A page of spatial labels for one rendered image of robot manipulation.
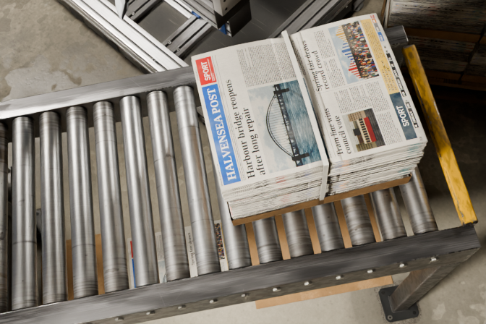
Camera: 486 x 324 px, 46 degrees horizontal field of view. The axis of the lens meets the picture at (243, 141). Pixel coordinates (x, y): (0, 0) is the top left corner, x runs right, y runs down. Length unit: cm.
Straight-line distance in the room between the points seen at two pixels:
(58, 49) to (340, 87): 168
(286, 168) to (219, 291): 32
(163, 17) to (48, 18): 63
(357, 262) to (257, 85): 41
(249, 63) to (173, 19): 115
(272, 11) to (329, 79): 114
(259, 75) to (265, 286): 42
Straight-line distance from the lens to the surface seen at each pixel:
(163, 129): 132
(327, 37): 113
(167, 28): 221
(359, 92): 107
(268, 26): 216
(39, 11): 272
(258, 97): 106
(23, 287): 130
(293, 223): 121
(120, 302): 122
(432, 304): 203
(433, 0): 182
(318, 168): 102
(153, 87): 138
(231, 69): 109
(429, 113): 131
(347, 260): 119
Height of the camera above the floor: 196
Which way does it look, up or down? 65 degrees down
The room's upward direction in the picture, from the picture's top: 11 degrees counter-clockwise
